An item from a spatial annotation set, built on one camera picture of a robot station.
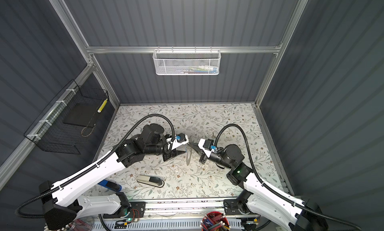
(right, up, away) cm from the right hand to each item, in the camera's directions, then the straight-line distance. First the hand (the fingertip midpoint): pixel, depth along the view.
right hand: (191, 144), depth 64 cm
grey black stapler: (-22, -22, +14) cm, 34 cm away
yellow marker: (-50, +18, +17) cm, 56 cm away
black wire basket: (-63, +4, +1) cm, 63 cm away
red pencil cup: (+10, -32, -1) cm, 34 cm away
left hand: (-4, -1, +4) cm, 6 cm away
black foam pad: (-56, +13, +12) cm, 59 cm away
